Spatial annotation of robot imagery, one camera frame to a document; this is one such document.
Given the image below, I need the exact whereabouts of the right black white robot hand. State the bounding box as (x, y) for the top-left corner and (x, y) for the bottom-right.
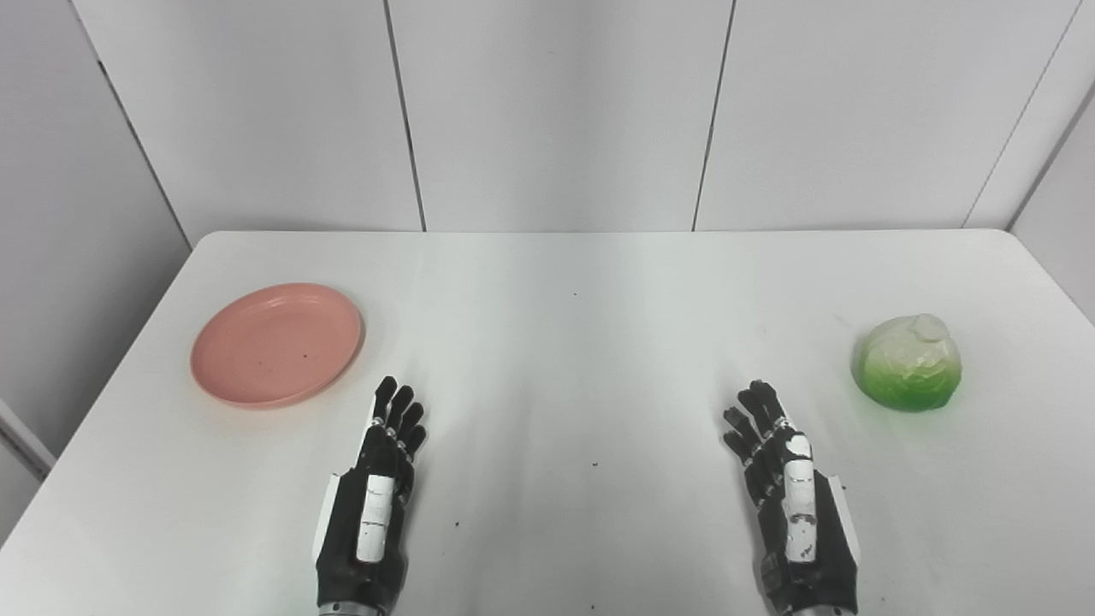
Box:
(723, 380), (862, 614)

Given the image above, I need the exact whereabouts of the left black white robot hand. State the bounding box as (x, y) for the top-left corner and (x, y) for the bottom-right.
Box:
(313, 376), (428, 611)

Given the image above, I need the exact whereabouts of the pink round plate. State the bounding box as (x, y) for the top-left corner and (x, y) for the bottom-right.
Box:
(190, 283), (365, 409)

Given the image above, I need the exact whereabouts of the green white cabbage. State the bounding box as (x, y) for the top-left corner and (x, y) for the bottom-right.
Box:
(851, 313), (963, 413)

